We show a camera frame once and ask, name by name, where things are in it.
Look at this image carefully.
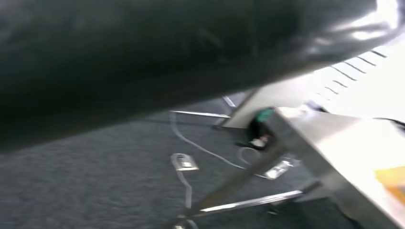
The yellow table tape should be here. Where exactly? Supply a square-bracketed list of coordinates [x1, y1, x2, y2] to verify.
[374, 166, 405, 207]

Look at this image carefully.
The white cable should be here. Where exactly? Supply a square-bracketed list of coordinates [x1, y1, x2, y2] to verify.
[173, 170, 200, 229]
[169, 112, 270, 180]

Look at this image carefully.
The white desk panel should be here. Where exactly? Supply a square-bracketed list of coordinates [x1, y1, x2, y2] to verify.
[221, 34, 405, 129]

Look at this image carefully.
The grey floor socket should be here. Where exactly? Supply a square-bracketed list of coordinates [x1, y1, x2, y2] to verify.
[170, 153, 200, 172]
[264, 160, 294, 180]

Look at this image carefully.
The steel workbench table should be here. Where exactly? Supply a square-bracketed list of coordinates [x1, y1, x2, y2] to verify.
[172, 106, 405, 229]

